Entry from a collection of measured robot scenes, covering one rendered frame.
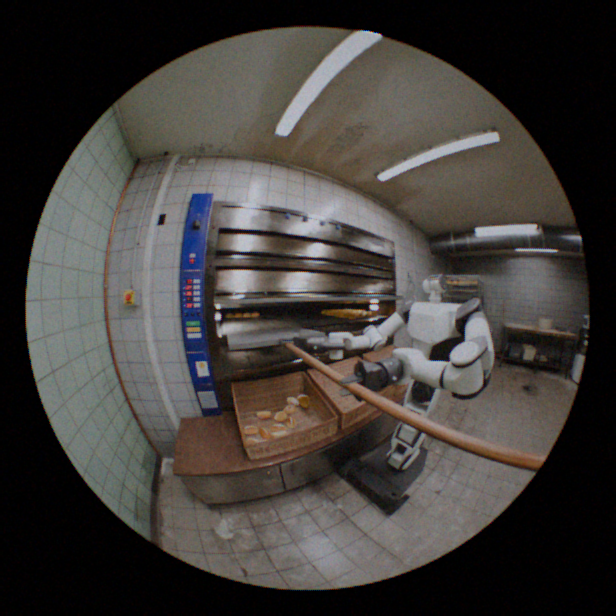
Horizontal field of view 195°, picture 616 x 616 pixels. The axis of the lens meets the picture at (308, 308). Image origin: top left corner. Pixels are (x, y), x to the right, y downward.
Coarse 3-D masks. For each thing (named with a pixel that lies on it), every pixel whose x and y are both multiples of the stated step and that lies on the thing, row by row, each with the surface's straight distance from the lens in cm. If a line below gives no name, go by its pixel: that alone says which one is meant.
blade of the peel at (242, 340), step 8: (288, 328) 126; (296, 328) 125; (232, 336) 109; (240, 336) 107; (248, 336) 106; (256, 336) 105; (264, 336) 104; (272, 336) 104; (280, 336) 103; (288, 336) 102; (232, 344) 83; (240, 344) 83; (248, 344) 84; (256, 344) 85; (264, 344) 86; (272, 344) 87
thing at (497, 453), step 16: (304, 352) 66; (320, 368) 54; (352, 384) 45; (368, 400) 41; (384, 400) 40; (400, 416) 38; (416, 416) 37; (432, 432) 36; (448, 432) 36; (464, 448) 37; (480, 448) 37; (496, 448) 38; (512, 448) 40; (512, 464) 40; (528, 464) 41
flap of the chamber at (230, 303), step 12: (216, 300) 95; (228, 300) 95; (240, 300) 95; (252, 300) 96; (264, 300) 97; (276, 300) 99; (288, 300) 102; (300, 300) 105; (312, 300) 109; (324, 300) 114; (336, 300) 120; (348, 300) 129; (360, 300) 141; (372, 300) 155; (384, 300) 173; (396, 300) 197
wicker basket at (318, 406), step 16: (240, 384) 122; (256, 384) 123; (288, 384) 128; (304, 384) 133; (240, 400) 125; (320, 400) 116; (240, 416) 130; (256, 416) 130; (272, 416) 128; (288, 416) 127; (304, 416) 127; (320, 416) 124; (336, 416) 105; (288, 432) 115; (304, 432) 98; (320, 432) 106; (256, 448) 96; (272, 448) 107; (288, 448) 104
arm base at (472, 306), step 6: (474, 300) 69; (462, 306) 71; (468, 306) 68; (474, 306) 65; (456, 312) 70; (462, 312) 66; (468, 312) 64; (474, 312) 65; (456, 318) 66; (462, 318) 65; (462, 324) 67; (462, 330) 68; (492, 330) 73; (462, 336) 70
